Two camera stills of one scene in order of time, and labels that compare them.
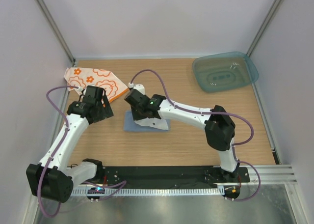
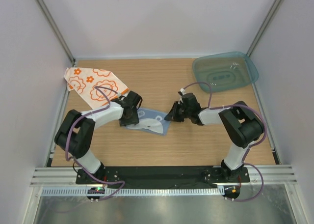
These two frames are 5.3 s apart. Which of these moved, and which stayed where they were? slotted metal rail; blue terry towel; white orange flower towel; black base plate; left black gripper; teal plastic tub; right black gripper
Moved: right black gripper; left black gripper; blue terry towel
Stayed: black base plate; teal plastic tub; slotted metal rail; white orange flower towel
